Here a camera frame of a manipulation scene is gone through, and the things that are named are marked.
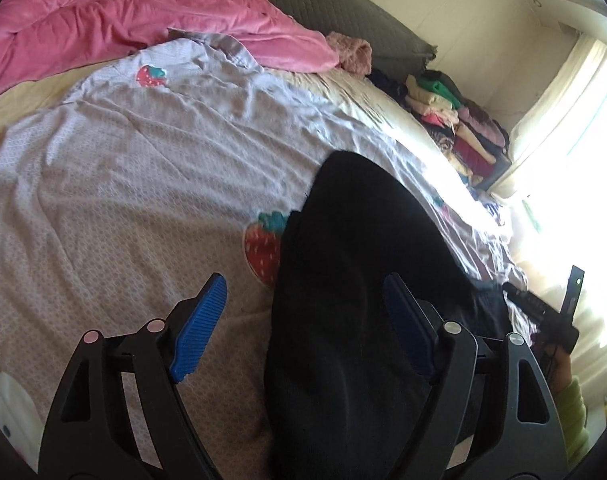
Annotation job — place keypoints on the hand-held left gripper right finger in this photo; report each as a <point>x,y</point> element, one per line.
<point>408,330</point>

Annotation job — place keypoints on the beige bed sheet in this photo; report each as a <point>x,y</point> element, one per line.
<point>353,95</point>

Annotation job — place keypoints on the black shirt with orange cuff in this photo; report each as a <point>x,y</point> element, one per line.
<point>358,260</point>

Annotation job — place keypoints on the person's right forearm green sleeve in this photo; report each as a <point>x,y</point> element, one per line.
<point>571,410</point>

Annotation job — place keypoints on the pink blanket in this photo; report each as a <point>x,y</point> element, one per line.
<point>133,15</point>

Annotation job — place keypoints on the cream curtain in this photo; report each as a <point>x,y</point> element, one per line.
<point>558,160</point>

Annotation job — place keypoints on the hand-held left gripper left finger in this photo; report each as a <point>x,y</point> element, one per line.
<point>199,325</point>

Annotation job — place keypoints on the grey quilted headboard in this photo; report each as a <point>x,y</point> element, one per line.
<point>343,10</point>

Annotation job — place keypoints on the pile of folded clothes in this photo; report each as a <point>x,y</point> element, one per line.
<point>453,125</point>

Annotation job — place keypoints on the strawberry print bed cover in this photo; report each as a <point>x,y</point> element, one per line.
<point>133,185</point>

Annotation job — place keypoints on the pink fuzzy cloth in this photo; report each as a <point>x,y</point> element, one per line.
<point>351,52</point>

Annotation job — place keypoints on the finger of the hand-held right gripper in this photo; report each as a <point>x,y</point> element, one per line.
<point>521,297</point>

